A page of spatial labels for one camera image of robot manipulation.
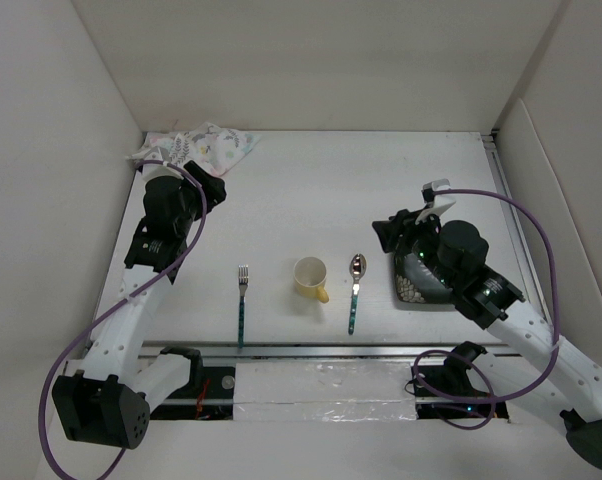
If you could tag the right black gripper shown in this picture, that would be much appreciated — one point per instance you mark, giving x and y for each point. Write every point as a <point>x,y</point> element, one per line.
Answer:
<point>403,222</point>

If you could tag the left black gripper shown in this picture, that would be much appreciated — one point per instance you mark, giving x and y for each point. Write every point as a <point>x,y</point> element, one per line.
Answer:
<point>212,187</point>

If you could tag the animal print cloth placemat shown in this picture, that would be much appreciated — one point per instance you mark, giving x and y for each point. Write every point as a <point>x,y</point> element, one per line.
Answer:
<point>215,149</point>

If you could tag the black square floral plate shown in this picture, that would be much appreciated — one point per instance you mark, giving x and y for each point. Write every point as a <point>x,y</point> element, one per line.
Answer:
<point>413,281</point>

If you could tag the fork with teal handle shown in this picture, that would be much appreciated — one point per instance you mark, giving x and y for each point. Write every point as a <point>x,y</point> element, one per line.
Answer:
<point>243,282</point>

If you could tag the yellow ceramic mug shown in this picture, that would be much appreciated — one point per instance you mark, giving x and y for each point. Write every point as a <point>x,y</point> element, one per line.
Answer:
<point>309,275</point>

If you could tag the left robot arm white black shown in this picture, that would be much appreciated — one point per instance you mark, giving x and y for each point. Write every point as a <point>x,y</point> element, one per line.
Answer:
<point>109,399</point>

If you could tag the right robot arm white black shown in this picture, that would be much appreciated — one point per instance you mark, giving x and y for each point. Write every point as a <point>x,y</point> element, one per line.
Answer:
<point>455,253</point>

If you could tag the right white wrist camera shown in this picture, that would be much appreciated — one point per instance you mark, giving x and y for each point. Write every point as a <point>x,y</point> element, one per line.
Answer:
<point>438,200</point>

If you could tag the spoon with teal handle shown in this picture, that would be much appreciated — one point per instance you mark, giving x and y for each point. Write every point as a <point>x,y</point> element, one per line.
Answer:
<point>358,267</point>

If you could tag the aluminium table rail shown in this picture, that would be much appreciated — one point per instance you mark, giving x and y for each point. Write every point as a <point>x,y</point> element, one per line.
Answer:
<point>263,351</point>

